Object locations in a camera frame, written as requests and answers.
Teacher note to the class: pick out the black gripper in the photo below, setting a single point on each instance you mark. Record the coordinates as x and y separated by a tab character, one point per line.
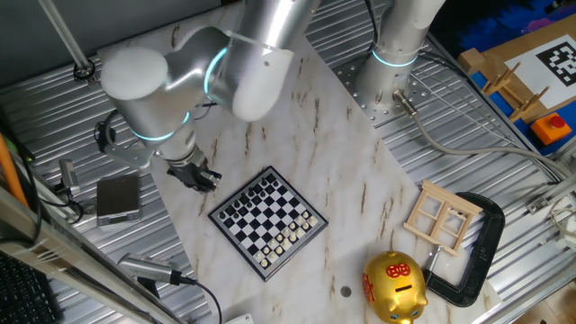
186	175

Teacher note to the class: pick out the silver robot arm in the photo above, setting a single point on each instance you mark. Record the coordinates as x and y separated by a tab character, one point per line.
252	49

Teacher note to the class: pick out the black framed chessboard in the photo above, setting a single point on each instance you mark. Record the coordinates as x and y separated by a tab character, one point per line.
265	225

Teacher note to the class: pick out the steel digital scale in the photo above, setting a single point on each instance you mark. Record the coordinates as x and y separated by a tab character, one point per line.
118	195

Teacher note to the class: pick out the grey coin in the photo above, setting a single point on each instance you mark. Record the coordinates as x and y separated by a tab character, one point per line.
346	291

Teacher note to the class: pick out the orange pole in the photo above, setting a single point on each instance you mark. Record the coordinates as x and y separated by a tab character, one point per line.
9	171

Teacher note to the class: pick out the grey metal pole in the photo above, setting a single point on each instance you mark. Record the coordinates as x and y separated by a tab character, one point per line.
66	36

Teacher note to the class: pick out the gold piggy bank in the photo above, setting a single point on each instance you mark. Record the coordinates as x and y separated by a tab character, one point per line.
387	292

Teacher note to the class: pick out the black keyboard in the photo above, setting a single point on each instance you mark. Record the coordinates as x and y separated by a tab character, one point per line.
22	297

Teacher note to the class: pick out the black C-clamp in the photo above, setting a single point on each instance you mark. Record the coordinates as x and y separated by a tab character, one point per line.
490	234

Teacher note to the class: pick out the wooden block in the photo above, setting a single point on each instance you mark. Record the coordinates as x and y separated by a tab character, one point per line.
470	61

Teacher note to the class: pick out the blue mat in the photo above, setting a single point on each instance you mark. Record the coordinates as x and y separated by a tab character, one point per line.
504	105

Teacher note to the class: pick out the brown cardboard sheet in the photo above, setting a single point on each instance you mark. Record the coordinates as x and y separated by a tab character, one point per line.
497	54

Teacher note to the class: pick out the dark blue acoustic foam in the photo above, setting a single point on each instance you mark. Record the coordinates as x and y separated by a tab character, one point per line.
490	27

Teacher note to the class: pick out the wooden peg rack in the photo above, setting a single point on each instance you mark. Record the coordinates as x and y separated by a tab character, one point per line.
530	103

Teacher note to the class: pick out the white marker sheet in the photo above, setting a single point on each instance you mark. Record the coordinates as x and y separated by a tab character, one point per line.
526	67

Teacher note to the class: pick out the orange emergency stop box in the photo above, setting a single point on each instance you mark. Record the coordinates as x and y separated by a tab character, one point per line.
546	130

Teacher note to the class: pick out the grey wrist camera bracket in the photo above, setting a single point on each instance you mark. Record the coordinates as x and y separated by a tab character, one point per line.
130	155

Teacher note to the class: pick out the silver camera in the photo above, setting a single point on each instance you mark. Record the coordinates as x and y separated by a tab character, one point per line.
144	267

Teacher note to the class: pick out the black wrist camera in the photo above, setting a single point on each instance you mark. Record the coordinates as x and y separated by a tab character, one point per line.
104	137

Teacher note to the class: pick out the small grey camera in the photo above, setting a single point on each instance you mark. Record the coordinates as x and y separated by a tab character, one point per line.
68	175

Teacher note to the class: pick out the aluminium frame beam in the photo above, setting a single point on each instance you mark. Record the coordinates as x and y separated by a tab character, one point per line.
67	254

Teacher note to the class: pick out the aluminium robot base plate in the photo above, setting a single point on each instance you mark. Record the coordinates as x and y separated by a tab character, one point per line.
344	74

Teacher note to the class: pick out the wooden window frame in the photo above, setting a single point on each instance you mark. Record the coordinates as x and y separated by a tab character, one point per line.
450	197

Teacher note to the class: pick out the aluminium frame rail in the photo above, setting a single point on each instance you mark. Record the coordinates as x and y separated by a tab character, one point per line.
558	191

